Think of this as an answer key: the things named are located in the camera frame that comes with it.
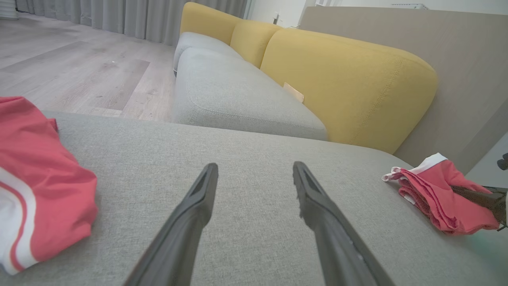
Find grey pleated curtain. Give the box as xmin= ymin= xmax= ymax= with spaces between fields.
xmin=15 ymin=0 xmax=248 ymax=46

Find yellow sofa backrest cushion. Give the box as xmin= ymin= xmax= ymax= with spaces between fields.
xmin=260 ymin=29 xmax=438 ymax=155
xmin=230 ymin=20 xmax=283 ymax=69
xmin=180 ymin=2 xmax=243 ymax=45

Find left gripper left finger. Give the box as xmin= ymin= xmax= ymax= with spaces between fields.
xmin=123 ymin=163 xmax=219 ymax=286

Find red white basketball jersey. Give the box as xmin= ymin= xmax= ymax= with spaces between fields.
xmin=0 ymin=97 xmax=98 ymax=276

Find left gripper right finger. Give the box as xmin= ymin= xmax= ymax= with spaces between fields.
xmin=292 ymin=161 xmax=396 ymax=286

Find beige sofa label tag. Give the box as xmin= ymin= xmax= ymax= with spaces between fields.
xmin=283 ymin=82 xmax=305 ymax=103

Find grey fabric ottoman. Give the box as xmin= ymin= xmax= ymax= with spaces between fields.
xmin=0 ymin=111 xmax=508 ymax=286

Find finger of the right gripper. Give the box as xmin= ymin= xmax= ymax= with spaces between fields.
xmin=451 ymin=186 xmax=508 ymax=229

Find red shorts with white stripe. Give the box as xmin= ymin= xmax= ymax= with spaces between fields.
xmin=382 ymin=153 xmax=500 ymax=235

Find grey sofa seat cushion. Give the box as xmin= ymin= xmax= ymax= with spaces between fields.
xmin=173 ymin=32 xmax=243 ymax=76
xmin=173 ymin=48 xmax=328 ymax=141

